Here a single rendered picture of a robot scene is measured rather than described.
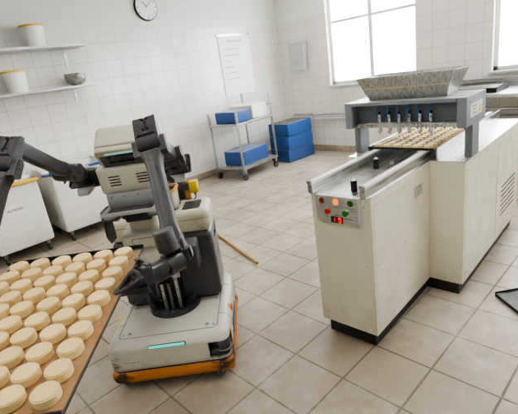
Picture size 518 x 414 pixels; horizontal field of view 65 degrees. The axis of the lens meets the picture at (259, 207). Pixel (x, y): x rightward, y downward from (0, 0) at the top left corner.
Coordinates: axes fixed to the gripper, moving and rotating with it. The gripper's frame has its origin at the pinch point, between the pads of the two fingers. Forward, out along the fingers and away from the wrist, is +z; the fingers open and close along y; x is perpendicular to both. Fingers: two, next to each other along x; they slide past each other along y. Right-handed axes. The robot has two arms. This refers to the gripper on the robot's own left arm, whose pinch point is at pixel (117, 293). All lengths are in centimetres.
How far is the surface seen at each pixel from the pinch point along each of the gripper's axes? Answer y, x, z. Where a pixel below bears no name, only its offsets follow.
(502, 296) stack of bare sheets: 102, -40, -199
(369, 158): 18, 30, -177
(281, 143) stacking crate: 90, 331, -439
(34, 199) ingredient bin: 54, 337, -78
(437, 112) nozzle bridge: -5, 0, -200
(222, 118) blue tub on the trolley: 31, 347, -341
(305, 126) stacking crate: 73, 315, -483
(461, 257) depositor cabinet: 77, -20, -190
